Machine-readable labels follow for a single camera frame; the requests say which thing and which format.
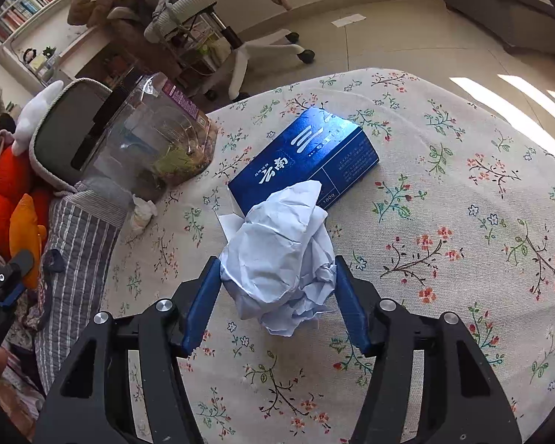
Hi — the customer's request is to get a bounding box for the white plush toy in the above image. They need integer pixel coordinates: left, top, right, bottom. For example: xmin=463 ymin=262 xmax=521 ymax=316
xmin=11 ymin=80 xmax=64 ymax=157

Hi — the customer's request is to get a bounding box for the blue cardboard box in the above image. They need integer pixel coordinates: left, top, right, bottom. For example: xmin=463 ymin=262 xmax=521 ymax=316
xmin=228 ymin=107 xmax=379 ymax=212

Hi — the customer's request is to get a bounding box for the white paper ball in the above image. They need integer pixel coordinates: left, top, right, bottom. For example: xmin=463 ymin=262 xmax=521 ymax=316
xmin=218 ymin=181 xmax=337 ymax=338

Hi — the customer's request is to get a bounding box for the white office chair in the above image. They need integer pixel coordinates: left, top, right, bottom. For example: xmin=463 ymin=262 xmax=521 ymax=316
xmin=144 ymin=0 xmax=315 ymax=102

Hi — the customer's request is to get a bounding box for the orange knot cushion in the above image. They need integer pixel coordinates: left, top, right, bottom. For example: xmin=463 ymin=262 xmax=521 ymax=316
xmin=0 ymin=145 xmax=53 ymax=262

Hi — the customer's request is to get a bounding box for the grey ottoman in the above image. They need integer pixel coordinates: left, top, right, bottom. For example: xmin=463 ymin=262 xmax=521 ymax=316
xmin=444 ymin=0 xmax=555 ymax=57

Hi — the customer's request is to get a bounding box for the person's hand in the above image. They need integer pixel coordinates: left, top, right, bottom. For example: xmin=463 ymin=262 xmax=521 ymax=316
xmin=0 ymin=347 xmax=9 ymax=376

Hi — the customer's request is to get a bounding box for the clear plastic snack jar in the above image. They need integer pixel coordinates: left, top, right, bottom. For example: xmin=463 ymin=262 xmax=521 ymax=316
xmin=71 ymin=67 xmax=218 ymax=202

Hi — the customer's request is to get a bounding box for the floral tablecloth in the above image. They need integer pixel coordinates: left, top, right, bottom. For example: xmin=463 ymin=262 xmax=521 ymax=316
xmin=103 ymin=68 xmax=555 ymax=443

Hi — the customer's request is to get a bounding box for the small white tissue wad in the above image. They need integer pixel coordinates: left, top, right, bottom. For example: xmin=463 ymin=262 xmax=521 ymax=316
xmin=129 ymin=195 xmax=158 ymax=236

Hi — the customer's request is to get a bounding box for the grey striped quilted cover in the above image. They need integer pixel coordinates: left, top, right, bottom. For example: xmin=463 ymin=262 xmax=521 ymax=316
xmin=27 ymin=189 xmax=126 ymax=391

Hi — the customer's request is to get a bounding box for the white desk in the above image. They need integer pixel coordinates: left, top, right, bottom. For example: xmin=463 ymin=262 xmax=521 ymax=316
xmin=3 ymin=23 xmax=112 ymax=94

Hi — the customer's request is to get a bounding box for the white paper on floor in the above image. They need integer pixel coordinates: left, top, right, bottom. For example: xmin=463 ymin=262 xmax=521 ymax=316
xmin=332 ymin=13 xmax=366 ymax=28

